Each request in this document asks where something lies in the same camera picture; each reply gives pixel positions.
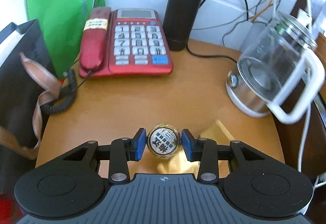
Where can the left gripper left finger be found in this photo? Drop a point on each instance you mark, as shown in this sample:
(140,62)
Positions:
(123,150)

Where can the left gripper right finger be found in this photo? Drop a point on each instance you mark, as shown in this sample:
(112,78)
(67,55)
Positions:
(205,151)

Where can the gold foil tea ball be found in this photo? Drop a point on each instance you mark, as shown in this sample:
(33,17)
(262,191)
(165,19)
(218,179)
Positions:
(164,141)

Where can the wooden nightstand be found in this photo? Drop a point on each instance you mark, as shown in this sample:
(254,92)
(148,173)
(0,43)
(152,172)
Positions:
(193,96)

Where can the red desk telephone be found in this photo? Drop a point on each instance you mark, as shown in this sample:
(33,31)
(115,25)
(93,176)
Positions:
(123,42)

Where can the glass electric kettle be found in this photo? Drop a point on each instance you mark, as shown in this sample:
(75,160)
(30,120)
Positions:
(270,68)

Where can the black paper shopping bag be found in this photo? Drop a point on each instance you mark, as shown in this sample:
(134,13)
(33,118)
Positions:
(19,94)

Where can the black thermos bottle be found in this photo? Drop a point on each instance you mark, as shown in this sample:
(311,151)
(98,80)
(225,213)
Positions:
(178,22)

